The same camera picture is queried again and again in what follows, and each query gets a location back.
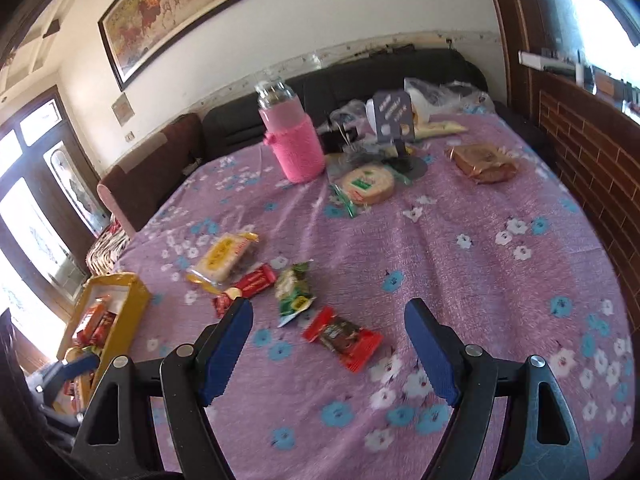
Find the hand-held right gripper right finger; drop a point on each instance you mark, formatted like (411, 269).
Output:
(430, 350)

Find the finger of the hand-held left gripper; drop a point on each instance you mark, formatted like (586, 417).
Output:
(80, 365)

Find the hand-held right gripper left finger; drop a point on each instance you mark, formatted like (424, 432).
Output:
(225, 350)

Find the orange snack packet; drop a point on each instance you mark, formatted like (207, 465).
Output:
(91, 322)

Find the yellow rimmed white tray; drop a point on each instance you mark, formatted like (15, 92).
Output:
(125, 320)

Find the red wafer packet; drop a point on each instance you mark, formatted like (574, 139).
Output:
(255, 282)

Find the red chocolate bar packet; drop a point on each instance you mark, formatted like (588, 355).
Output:
(345, 337)

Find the green snack packet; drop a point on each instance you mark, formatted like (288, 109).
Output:
(292, 290)

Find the purple floral tablecloth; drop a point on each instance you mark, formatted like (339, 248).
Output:
(450, 260)

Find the yellow cracker packet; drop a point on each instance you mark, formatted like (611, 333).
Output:
(222, 257)

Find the printed blanket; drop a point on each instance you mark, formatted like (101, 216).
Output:
(107, 247)

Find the wooden glass door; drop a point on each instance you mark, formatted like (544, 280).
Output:
(30, 210)

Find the round cracker packet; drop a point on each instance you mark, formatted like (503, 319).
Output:
(367, 185)

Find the grey round stand base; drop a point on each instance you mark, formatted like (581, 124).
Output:
(412, 167)

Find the brown upholstered chair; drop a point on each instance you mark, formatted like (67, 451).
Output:
(150, 175)

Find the brown bread packet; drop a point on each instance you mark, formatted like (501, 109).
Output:
(482, 162)

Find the pink sleeved glass bottle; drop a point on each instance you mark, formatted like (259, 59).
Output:
(295, 145)

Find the pale yellow packet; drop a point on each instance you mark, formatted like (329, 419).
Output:
(440, 131)

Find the clear plastic bag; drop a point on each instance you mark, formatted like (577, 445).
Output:
(350, 114)

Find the white plastic bag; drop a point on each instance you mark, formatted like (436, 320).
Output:
(440, 92)

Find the black sofa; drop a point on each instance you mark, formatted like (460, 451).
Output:
(350, 80)

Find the white window sill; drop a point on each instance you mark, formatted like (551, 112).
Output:
(550, 62)

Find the small wall plaque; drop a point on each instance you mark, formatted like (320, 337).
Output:
(123, 111)

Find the framed wall painting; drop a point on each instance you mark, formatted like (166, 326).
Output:
(190, 5)

